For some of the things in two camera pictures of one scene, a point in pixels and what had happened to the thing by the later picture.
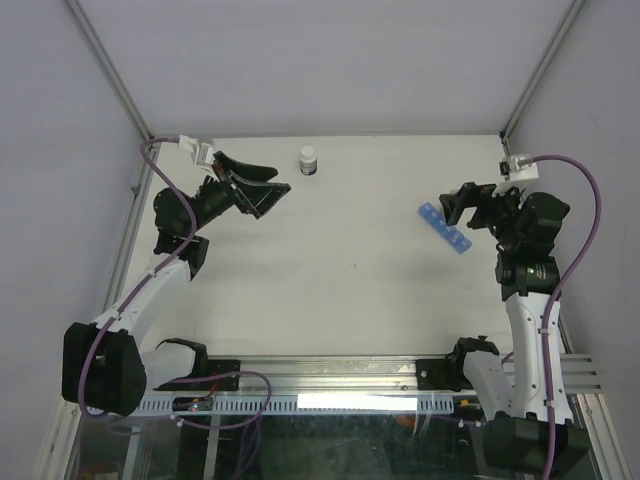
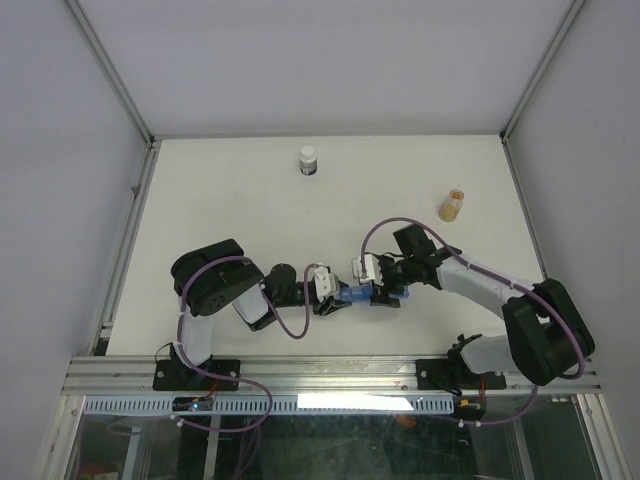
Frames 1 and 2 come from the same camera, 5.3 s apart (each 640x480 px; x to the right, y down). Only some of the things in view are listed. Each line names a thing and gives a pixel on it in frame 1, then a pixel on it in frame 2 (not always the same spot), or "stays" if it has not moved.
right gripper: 453,205 → 384,299
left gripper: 255,197 → 329,305
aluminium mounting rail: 302,375 stays
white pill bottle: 308,161 stays
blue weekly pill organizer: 448,233 → 363,293
